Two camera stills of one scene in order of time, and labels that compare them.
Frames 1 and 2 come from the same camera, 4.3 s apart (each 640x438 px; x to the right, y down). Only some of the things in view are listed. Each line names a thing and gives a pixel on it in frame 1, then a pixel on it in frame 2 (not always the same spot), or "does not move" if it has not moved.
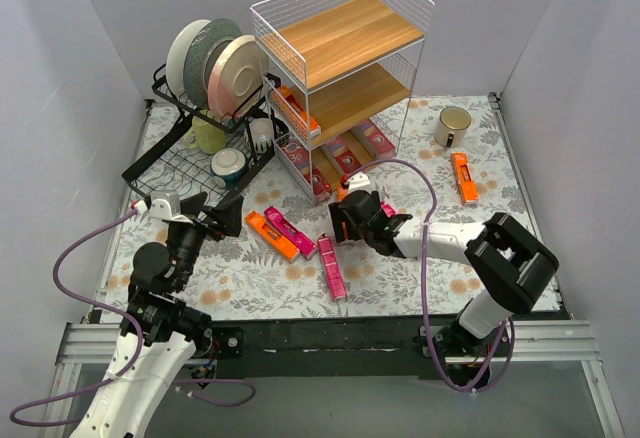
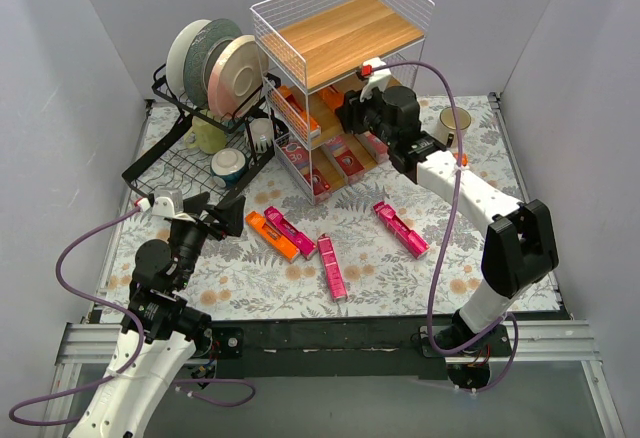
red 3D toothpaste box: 380,142 does not move
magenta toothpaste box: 306,247 does not move
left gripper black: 211,223 does not move
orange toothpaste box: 270,238 does not move
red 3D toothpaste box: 346,160 does not move
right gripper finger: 337,211 → 346,113
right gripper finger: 357,231 → 360,112
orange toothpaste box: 342,192 → 332,97
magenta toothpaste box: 332,267 does not move
